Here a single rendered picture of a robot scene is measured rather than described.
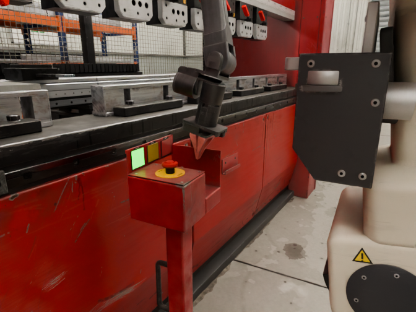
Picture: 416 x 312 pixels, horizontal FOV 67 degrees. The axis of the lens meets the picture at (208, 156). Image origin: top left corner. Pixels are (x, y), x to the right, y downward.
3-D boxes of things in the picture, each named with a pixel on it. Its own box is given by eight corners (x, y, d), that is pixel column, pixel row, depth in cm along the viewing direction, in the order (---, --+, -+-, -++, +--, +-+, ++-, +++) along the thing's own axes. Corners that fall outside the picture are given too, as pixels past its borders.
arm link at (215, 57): (223, 52, 69) (234, 58, 77) (178, 41, 72) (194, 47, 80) (208, 105, 72) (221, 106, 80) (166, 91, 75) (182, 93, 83)
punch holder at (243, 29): (239, 36, 160) (241, 0, 155) (225, 36, 164) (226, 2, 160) (252, 38, 172) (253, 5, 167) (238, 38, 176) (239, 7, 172)
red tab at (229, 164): (225, 174, 142) (225, 160, 140) (221, 174, 143) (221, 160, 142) (240, 166, 154) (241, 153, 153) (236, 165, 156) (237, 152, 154)
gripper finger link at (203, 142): (189, 149, 88) (195, 117, 84) (211, 158, 85) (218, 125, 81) (176, 155, 82) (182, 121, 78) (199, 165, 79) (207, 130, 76)
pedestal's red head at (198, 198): (184, 233, 71) (182, 158, 66) (130, 219, 78) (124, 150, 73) (220, 201, 89) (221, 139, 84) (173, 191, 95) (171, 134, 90)
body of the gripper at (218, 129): (193, 121, 84) (199, 95, 82) (226, 134, 81) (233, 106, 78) (181, 125, 79) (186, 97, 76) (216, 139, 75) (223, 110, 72)
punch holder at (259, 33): (256, 38, 176) (257, 6, 171) (242, 39, 180) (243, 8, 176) (266, 40, 188) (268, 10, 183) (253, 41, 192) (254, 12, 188)
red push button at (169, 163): (173, 179, 73) (172, 164, 72) (158, 176, 75) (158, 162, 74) (181, 174, 77) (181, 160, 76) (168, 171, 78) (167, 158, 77)
